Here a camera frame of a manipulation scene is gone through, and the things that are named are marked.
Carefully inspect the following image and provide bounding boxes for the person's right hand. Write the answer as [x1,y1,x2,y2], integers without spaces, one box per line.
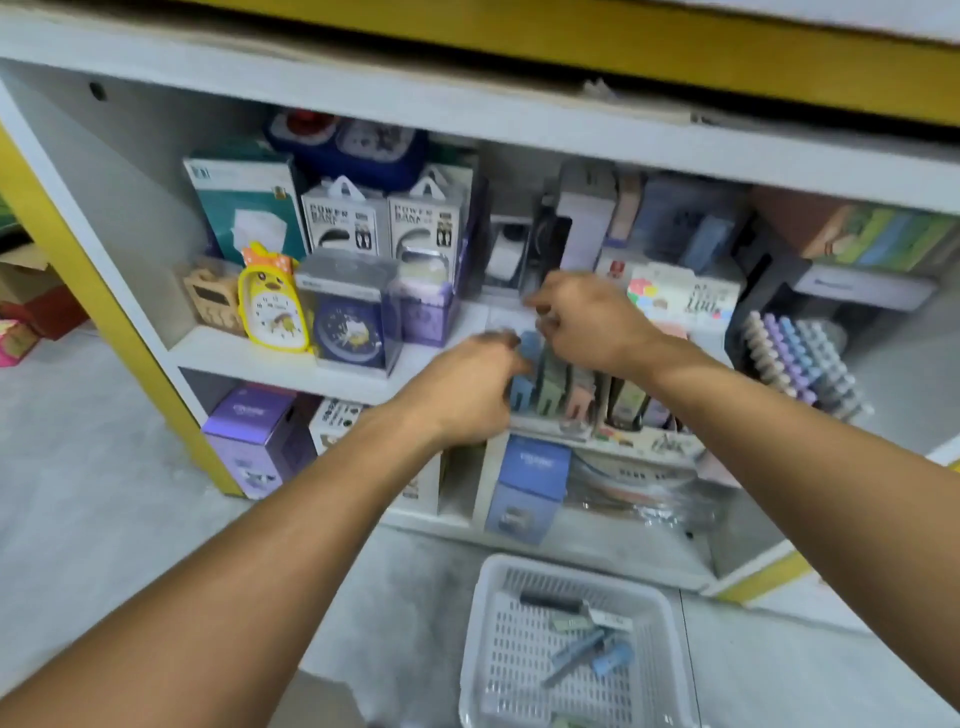
[524,269,670,381]

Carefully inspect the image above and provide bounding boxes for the person's left hand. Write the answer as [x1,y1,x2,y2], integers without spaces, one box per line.
[388,330,531,453]

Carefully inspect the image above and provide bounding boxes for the person's right forearm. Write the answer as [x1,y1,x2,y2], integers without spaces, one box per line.
[637,336,960,714]

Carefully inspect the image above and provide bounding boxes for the person's left forearm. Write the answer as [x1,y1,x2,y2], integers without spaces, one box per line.
[0,405,453,728]

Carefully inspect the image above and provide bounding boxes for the pastel blue stationery pack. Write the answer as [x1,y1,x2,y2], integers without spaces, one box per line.
[510,331,544,412]

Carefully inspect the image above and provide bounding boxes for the pastel green stationery pack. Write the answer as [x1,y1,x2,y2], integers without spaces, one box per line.
[535,352,577,420]

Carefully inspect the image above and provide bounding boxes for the black packaged gadget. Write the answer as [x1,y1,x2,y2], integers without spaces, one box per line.
[522,193,574,295]

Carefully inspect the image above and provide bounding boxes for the white device in clear box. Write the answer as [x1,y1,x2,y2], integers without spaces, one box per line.
[480,216,535,292]

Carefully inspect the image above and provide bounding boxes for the small purple box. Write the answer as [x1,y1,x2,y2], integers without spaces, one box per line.
[396,276,460,351]

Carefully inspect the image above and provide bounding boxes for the pastel pink stationery pack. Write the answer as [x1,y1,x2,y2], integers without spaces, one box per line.
[564,369,600,425]

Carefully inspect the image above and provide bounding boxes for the white grey product box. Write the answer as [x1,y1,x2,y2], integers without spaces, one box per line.
[553,159,622,276]

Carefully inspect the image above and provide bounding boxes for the blue grey box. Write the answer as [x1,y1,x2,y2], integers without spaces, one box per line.
[484,434,574,548]

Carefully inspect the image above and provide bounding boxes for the white box with coloured dots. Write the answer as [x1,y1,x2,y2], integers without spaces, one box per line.
[625,261,745,333]

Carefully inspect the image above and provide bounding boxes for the white power bank box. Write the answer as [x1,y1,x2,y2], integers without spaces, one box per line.
[300,175,392,261]
[387,166,464,285]

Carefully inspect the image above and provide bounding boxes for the blue clock in clear box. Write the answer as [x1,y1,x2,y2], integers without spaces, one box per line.
[295,248,404,378]

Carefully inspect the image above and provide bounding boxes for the pale blue product box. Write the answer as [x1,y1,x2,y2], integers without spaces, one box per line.
[628,174,754,276]

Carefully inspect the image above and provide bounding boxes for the white stationery display box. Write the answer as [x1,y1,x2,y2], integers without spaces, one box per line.
[507,322,710,465]

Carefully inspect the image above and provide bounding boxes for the white printed box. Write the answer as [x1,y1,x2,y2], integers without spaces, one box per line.
[308,397,445,519]

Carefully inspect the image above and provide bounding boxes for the clear plastic wrapped bundle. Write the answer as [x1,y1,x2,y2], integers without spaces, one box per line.
[564,448,725,535]

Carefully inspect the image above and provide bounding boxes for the white shelf unit yellow trim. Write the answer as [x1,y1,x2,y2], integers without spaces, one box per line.
[0,0,960,609]

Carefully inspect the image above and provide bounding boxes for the yellow animal alarm clock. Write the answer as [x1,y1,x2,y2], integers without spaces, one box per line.
[237,241,315,354]

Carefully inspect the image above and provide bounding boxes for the dark blue packaged clock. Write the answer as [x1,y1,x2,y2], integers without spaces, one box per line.
[265,108,430,193]

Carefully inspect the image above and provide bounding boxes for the black marker pen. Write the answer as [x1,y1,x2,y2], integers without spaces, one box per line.
[517,591,588,615]

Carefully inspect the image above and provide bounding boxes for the rack of pastel pens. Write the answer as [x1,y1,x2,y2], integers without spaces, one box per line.
[738,310,876,423]

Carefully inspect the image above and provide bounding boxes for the large purple box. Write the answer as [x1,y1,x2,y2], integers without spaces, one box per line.
[201,383,319,501]

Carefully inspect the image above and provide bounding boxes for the black box white label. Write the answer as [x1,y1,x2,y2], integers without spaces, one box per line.
[729,222,940,360]

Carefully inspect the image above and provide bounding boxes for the white paper tag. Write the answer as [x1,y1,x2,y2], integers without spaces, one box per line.
[551,606,636,636]

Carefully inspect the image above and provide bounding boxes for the beige digital clock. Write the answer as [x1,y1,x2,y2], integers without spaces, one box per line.
[181,258,246,336]

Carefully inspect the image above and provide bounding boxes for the white plastic basket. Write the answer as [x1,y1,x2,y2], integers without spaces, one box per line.
[458,553,700,728]

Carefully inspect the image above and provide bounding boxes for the teal white box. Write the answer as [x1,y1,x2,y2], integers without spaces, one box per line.
[183,144,310,265]

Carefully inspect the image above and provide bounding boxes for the colourful striped box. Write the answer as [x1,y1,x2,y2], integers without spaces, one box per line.
[799,201,960,280]

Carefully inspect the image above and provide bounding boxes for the brown cardboard box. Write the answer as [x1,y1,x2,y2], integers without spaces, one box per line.
[0,238,90,342]

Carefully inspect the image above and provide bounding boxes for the pink small box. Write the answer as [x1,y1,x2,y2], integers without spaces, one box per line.
[0,318,43,369]

